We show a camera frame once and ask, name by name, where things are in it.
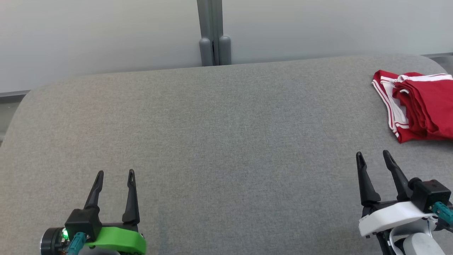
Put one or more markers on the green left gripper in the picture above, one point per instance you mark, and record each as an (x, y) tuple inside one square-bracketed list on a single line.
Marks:
[(120, 239)]

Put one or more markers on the red numbered basketball jersey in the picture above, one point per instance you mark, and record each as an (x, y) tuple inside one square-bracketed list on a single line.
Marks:
[(384, 76)]

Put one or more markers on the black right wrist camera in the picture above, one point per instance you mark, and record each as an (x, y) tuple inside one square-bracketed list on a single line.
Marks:
[(430, 193)]

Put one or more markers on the red Bulls basketball shorts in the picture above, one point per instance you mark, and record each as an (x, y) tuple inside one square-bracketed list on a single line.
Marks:
[(431, 102)]

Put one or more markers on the grey partition post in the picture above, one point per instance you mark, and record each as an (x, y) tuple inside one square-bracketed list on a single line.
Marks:
[(208, 28)]

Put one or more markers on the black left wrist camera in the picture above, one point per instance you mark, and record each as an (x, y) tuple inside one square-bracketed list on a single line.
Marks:
[(81, 223)]

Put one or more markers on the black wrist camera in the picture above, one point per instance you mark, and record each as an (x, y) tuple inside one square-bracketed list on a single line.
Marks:
[(430, 193), (81, 223)]

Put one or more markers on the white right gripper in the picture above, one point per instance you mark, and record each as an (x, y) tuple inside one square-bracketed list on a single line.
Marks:
[(393, 216)]

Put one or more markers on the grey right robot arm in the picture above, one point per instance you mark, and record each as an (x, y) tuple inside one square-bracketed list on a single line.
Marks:
[(421, 244)]

